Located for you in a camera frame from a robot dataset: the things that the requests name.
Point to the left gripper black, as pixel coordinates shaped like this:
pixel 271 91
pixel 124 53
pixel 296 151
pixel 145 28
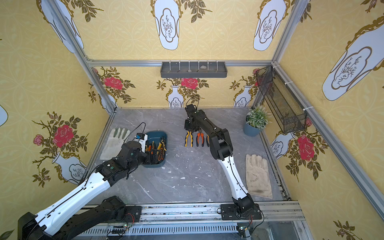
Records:
pixel 153 154

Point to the aluminium front rail frame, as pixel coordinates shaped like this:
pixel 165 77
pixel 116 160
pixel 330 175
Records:
pixel 281 220

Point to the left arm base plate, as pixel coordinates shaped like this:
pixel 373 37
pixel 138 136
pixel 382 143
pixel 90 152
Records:
pixel 131 214

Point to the teal plastic storage box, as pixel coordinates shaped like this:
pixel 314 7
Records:
pixel 157 140

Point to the green white artificial plant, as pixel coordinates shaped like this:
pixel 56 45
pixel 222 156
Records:
pixel 258 117

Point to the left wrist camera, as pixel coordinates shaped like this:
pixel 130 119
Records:
pixel 142 139

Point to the grey wall shelf tray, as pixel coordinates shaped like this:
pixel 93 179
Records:
pixel 194 69

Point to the left work glove beige green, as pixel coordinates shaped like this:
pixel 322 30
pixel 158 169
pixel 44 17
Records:
pixel 114 143

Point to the blue flower pot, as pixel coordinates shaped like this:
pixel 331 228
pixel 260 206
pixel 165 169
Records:
pixel 250 131

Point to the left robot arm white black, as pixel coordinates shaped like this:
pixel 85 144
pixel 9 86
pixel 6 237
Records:
pixel 61 221

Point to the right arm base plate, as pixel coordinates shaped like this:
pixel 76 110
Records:
pixel 232 212

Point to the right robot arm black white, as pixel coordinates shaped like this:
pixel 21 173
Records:
pixel 222 150

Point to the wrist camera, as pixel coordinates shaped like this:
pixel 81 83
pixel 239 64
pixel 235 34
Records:
pixel 191 110
pixel 142 139

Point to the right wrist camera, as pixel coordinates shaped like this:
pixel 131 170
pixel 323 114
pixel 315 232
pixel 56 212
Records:
pixel 191 110

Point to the right work glove beige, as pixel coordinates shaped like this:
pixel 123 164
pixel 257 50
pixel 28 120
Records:
pixel 257 176

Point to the black wire mesh basket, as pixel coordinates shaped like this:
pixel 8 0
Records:
pixel 287 111

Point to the yellow black pliers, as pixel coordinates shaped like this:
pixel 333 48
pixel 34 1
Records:
pixel 189 139

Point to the red orange black pliers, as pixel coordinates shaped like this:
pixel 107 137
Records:
pixel 200 139

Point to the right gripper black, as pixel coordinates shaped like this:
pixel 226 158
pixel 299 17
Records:
pixel 191 125

